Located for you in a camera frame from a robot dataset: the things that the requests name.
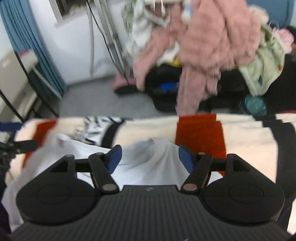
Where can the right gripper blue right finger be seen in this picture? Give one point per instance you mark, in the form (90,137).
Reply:
(198,166)

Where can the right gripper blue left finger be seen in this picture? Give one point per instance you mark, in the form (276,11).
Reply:
(102,166)

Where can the white t-shirt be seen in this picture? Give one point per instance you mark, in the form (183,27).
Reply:
(153,161)

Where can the striped red black cream blanket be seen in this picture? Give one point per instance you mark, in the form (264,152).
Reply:
(266,142)

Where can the grey black chair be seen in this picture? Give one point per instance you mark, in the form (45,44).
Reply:
(19,94)

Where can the black sofa chair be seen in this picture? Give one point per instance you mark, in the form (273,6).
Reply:
(161,84)

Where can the light green blanket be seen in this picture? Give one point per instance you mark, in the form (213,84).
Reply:
(269,59)

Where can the pink fluffy blanket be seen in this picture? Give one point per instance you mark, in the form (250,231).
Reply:
(220,36)

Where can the silver tripod stand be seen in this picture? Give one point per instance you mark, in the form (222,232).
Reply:
(110,36)

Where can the blue curtain left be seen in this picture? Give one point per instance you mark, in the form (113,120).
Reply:
(24,35)

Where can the blue curtain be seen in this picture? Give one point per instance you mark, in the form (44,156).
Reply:
(24,35)
(281,11)

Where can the beige grey garment on pile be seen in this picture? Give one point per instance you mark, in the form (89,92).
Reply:
(139,18)

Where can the small pink garment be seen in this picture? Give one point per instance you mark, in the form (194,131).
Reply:
(286,38)

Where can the dark window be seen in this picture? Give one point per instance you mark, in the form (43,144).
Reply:
(68,7)

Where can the blue curtain right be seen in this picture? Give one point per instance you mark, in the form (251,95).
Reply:
(281,11)

